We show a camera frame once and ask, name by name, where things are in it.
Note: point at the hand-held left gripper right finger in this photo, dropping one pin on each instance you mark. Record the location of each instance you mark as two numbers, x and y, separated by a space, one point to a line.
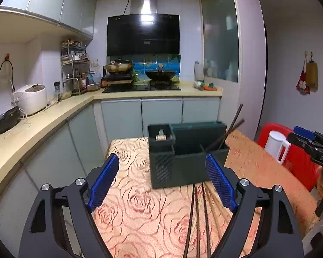
220 185

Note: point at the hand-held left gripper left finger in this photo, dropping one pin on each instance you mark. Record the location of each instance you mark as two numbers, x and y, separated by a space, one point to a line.
105 185

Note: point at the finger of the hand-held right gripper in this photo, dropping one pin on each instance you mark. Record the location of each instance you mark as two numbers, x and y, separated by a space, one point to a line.
298 139
304 132

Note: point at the dark green utensil organizer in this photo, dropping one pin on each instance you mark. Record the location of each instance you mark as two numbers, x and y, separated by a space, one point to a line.
188 169

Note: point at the dark chopstick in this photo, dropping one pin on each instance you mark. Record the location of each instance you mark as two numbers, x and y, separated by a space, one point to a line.
189 220
235 119
228 133
206 220

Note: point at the brown wooden chopstick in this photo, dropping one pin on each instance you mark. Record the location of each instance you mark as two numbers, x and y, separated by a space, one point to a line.
197 225

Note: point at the white jug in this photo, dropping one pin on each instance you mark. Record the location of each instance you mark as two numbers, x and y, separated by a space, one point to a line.
274 145

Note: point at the red plastic stool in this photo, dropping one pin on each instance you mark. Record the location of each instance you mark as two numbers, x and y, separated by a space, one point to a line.
298 166

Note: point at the floral tablecloth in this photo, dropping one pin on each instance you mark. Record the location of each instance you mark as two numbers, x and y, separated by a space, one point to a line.
140 209

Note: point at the red hanging cloth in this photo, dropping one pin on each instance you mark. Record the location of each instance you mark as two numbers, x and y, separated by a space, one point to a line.
302 82

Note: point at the yellow hanging pouch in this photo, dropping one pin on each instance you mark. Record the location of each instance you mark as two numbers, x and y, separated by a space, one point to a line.
311 75

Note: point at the grey lower cabinets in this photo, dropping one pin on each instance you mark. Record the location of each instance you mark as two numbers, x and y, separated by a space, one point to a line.
121 118

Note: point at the grey cabinets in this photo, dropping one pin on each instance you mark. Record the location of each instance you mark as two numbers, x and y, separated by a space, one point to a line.
121 118
51 2

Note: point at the small beige object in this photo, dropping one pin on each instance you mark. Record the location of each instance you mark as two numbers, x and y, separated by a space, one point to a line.
161 137

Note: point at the beige kitchen countertop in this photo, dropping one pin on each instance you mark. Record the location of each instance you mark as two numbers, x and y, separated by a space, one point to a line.
56 113

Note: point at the clear glass bowl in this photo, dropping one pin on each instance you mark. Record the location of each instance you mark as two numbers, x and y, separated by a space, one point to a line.
66 92

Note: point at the black glass gas hob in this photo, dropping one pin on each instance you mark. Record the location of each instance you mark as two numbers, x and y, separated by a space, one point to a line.
140 88

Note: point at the pepper grinder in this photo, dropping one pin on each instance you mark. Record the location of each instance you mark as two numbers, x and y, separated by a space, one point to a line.
57 92

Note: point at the clear plastic jug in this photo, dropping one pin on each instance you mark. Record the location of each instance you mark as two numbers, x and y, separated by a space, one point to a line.
98 79

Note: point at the white rice cooker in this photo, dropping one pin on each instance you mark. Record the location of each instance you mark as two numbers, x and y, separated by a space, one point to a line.
31 98

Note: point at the tall white plastic bottle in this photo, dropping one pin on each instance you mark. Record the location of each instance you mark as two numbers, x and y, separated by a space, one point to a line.
198 72

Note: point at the black round appliance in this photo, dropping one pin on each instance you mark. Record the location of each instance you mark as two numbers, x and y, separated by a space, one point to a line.
5 119

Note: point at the golden lidded pan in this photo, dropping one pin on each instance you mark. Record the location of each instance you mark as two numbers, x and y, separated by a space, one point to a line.
119 66

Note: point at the black lidded wok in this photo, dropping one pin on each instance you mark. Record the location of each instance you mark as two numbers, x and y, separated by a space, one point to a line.
161 74

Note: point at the metal spice rack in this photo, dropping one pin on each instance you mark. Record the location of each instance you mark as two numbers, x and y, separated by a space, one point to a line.
75 64

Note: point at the blue scenic backsplash panel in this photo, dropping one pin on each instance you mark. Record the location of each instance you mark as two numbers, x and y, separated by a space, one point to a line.
150 64

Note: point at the frosted glass panel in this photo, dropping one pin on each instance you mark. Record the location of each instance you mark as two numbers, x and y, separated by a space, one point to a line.
220 32

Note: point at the black range hood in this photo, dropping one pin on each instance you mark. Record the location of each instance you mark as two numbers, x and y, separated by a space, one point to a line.
142 35

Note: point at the grey upper cabinets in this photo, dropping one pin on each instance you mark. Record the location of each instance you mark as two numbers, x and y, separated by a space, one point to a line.
51 2

